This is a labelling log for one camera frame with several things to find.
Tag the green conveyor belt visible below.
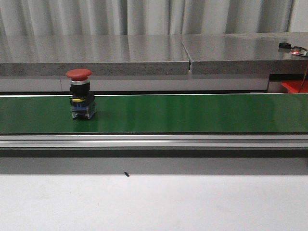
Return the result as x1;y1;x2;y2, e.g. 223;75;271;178
0;94;308;134

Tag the grey stone slab left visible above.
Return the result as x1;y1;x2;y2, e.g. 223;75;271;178
0;35;190;76

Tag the grey stone slab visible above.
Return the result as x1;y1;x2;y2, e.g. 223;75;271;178
181;32;308;75
0;35;190;76

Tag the grey stone slab right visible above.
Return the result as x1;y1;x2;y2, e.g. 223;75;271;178
181;32;308;75

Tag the red plastic tray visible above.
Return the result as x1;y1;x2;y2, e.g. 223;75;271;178
281;80;308;93

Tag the small black sensor module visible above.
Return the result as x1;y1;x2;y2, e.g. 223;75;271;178
278;42;292;52

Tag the green circuit board with LED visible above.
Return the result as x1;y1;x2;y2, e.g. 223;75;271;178
291;48;308;57

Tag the grey pleated curtain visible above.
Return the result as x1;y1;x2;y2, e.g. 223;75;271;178
0;0;308;36

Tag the aluminium conveyor frame rail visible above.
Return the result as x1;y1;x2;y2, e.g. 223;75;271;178
0;134;308;150

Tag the thin red black wire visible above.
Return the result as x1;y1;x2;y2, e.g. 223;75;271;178
290;45;308;94

